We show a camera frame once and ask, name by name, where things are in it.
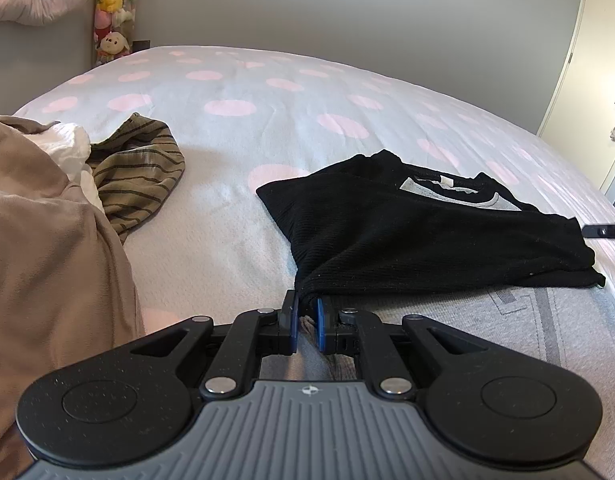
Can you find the olive striped garment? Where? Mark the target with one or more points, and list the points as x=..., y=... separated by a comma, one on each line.
x=137, y=175

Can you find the black and grey shirt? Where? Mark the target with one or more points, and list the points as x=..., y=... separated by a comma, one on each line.
x=412, y=230

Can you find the white garment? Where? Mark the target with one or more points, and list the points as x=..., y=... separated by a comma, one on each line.
x=67, y=155

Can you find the clear tube of plush toys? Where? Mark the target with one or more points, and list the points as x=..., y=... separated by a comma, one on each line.
x=115, y=10

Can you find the cream door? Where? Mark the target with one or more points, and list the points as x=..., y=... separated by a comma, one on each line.
x=582, y=85

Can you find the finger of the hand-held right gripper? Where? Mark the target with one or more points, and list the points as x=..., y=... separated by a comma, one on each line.
x=607, y=232

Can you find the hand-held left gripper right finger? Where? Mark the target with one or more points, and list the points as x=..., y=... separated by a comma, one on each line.
x=323, y=327

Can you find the bed with pink dotted sheet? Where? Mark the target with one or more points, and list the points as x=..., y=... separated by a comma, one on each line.
x=287, y=110

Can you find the beige garment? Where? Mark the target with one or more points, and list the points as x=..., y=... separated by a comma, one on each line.
x=47, y=260

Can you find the dark wall outlet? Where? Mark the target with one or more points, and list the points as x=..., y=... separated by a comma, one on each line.
x=141, y=45

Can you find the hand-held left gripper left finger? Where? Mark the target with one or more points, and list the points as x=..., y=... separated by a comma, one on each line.
x=291, y=325

